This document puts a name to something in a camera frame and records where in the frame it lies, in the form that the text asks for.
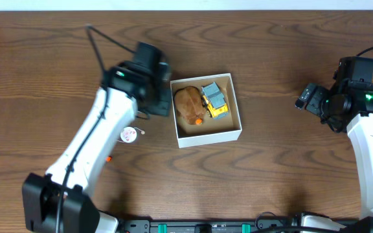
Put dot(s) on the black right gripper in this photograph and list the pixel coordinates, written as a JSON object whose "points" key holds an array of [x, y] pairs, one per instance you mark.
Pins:
{"points": [[313, 105]]}

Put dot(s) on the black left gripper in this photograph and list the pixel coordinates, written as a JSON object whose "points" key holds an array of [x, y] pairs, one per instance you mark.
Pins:
{"points": [[160, 105]]}

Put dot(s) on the brown plush toy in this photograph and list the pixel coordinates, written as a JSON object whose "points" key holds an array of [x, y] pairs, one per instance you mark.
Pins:
{"points": [[189, 106]]}

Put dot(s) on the small pellet drum toy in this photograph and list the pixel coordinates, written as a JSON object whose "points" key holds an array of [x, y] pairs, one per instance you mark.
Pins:
{"points": [[129, 134]]}

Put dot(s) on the yellow grey toy truck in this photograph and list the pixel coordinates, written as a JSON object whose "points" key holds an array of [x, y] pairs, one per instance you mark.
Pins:
{"points": [[214, 101]]}

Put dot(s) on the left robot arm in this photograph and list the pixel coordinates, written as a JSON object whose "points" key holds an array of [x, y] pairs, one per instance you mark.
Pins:
{"points": [[60, 200]]}

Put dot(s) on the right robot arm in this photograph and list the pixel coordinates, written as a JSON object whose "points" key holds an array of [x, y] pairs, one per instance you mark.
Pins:
{"points": [[347, 107]]}

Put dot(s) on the white cardboard box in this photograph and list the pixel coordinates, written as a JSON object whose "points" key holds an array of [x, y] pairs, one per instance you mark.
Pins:
{"points": [[211, 130]]}

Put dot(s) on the black mounting rail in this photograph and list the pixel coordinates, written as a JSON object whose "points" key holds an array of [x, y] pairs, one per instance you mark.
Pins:
{"points": [[264, 220]]}

